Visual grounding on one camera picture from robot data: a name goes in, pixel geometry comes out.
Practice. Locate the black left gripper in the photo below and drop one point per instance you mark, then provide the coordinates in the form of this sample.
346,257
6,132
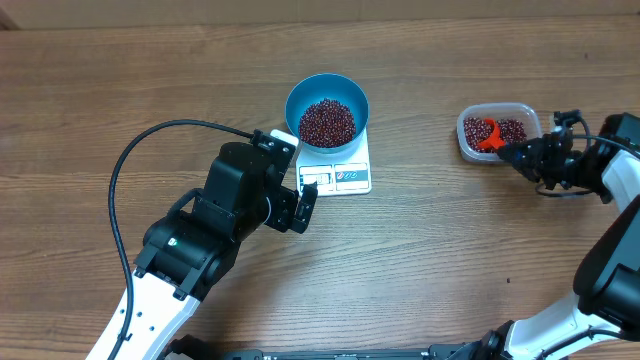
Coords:
286,201

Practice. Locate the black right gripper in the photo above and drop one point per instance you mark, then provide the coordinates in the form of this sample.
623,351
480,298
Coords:
537,153

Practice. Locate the orange scoop with blue handle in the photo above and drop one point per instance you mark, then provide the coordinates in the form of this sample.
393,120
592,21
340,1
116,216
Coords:
494,140

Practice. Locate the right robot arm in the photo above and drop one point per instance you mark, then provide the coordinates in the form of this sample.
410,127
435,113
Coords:
603,304

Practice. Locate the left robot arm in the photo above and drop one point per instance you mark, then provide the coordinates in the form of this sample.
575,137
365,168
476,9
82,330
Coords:
196,243

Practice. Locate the white digital kitchen scale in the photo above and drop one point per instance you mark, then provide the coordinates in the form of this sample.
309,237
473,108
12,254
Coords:
336,171

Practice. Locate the red beans in bowl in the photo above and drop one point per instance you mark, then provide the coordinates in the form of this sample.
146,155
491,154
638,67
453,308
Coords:
327,124

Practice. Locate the blue metal bowl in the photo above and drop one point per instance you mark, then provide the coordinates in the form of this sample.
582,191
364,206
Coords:
327,85

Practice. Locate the clear plastic container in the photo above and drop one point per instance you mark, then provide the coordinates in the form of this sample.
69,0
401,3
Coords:
497,111

